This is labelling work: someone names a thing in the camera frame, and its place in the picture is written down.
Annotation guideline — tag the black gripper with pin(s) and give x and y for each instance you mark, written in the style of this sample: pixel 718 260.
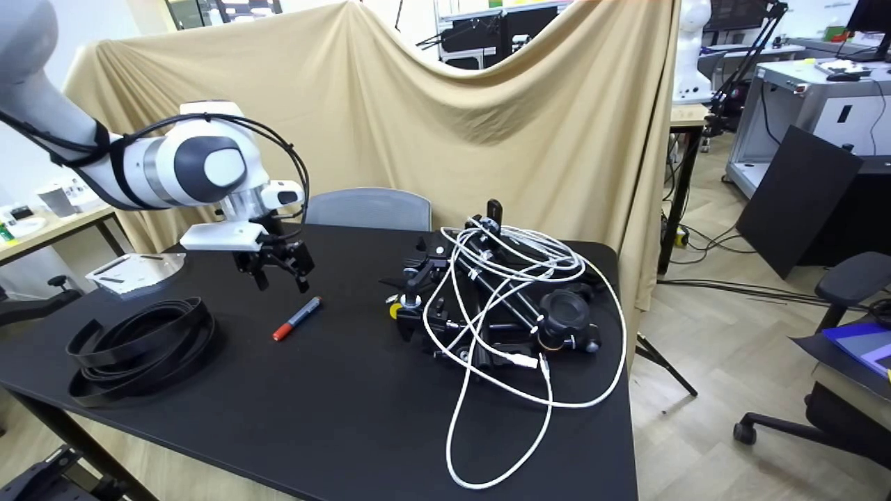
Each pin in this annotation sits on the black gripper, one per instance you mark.
pixel 268 251

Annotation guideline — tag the white grey Franka robot arm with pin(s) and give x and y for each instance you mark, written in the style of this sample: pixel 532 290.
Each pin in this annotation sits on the white grey Franka robot arm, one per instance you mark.
pixel 176 171

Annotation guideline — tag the blue marker with red cap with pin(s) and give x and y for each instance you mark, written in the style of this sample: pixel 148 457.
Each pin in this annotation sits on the blue marker with red cap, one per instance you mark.
pixel 296 320

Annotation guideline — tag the grey chair backrest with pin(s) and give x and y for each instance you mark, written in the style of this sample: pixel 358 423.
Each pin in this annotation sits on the grey chair backrest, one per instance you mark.
pixel 368 210

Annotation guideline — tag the clear plastic bag with paper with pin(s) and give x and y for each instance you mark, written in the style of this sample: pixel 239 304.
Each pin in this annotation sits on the clear plastic bag with paper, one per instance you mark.
pixel 134 271

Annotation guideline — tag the wooden desk with clutter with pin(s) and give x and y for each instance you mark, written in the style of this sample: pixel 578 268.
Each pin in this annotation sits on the wooden desk with clutter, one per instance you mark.
pixel 47 228

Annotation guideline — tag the beige cloth backdrop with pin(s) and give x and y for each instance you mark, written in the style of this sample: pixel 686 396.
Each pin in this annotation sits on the beige cloth backdrop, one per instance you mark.
pixel 518 130

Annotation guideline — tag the wooden side table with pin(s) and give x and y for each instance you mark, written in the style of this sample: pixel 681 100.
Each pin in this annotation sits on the wooden side table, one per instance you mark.
pixel 688 119

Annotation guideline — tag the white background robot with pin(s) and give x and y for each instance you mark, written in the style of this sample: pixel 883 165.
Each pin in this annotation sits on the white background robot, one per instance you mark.
pixel 693 45

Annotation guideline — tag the black flat panel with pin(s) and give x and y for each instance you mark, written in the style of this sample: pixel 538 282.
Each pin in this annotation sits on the black flat panel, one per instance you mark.
pixel 798 200

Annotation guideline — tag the grey metal cabinet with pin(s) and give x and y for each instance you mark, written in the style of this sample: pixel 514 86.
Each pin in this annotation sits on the grey metal cabinet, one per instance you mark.
pixel 818 101

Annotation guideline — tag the black office chair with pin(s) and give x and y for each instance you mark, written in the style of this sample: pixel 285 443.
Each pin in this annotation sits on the black office chair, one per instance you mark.
pixel 850 281

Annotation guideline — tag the blue topped tray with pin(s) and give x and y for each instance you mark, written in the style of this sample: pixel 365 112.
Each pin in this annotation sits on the blue topped tray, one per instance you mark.
pixel 858 345

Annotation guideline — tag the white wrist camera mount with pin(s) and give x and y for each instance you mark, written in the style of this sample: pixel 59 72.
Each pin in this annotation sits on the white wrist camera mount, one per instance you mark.
pixel 222 239

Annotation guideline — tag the pile of black camera mounts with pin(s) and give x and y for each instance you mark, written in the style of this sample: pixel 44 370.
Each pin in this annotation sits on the pile of black camera mounts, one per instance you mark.
pixel 567 321

